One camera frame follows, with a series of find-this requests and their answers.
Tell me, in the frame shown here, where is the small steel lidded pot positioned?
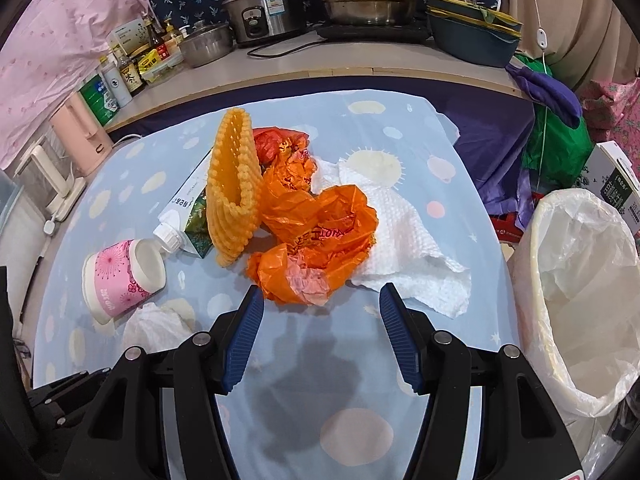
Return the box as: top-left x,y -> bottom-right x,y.
177,21 -> 235,68

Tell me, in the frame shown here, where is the dark sauce bottle white label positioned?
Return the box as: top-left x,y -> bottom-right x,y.
116,52 -> 147,97

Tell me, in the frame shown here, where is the black induction cooker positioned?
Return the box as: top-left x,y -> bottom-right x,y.
316,20 -> 433,43

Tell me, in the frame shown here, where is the white paper towel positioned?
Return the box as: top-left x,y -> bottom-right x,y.
310,157 -> 472,319

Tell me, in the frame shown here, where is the pink paper cup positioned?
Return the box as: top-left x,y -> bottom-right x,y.
82,239 -> 167,325

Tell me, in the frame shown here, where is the yellow rimmed ceramic dish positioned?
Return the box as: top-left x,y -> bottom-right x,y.
425,0 -> 511,18
427,5 -> 524,36

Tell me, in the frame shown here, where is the grey plastic basin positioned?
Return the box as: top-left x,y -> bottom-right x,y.
0,170 -> 23,211

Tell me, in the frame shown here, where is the orange plastic bag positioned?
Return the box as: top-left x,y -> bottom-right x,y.
246,147 -> 379,307

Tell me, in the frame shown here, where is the red plastic bag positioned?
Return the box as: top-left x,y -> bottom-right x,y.
251,127 -> 311,166

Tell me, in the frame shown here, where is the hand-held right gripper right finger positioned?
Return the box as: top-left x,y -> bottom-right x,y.
379,282 -> 583,480

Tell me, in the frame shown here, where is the white carton with green print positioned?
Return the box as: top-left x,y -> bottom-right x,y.
111,18 -> 150,57

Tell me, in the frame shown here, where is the bright purple cloth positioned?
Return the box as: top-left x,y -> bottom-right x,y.
507,64 -> 583,127

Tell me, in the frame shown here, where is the pink electric kettle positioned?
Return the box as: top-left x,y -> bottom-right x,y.
50,92 -> 115,177

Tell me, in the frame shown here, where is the white lined trash bin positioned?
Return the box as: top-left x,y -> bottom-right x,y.
510,189 -> 640,418

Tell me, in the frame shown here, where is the pink dotted curtain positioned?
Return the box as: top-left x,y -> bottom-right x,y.
0,0 -> 156,171

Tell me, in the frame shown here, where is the white tissue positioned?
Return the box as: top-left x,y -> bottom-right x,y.
122,301 -> 193,356

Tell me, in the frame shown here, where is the black power cord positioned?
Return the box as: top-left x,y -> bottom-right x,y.
246,37 -> 321,58

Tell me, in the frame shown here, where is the pink floral cloth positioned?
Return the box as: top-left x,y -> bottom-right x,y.
577,77 -> 640,146

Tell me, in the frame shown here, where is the green label canister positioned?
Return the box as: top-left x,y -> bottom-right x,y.
79,74 -> 121,128

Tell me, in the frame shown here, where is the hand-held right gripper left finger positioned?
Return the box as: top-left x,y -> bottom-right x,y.
65,287 -> 266,480

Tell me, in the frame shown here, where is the steel rice cooker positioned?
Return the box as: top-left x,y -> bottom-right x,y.
221,0 -> 308,45

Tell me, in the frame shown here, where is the dark purple table cover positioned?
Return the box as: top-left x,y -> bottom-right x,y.
435,77 -> 536,216

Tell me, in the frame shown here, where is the white cable with switch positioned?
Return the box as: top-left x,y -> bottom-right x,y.
522,0 -> 553,193

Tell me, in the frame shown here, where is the clear container with yellow packet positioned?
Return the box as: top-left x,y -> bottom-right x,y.
137,50 -> 183,83

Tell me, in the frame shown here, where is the white toothpaste tube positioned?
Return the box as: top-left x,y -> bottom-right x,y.
152,152 -> 216,256

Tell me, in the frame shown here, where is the blue printed tablecloth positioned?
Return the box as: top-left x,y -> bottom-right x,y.
32,90 -> 521,480

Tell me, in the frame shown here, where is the white cardboard box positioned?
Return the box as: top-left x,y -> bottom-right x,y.
585,141 -> 640,241

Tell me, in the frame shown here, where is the tall orange foam fruit net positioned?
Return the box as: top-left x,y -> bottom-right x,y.
206,107 -> 261,268

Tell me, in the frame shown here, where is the cream juicer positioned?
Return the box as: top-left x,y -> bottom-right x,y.
15,142 -> 88,221

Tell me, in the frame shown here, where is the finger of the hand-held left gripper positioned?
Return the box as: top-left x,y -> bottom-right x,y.
27,367 -> 113,428

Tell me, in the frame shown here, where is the green plastic bag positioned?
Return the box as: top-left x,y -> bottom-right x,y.
515,55 -> 596,191

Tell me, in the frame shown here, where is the amber sauce bottle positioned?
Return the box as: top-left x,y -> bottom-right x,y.
162,20 -> 183,56

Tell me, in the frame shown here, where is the beige curtain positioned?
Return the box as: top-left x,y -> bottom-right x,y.
500,0 -> 640,91

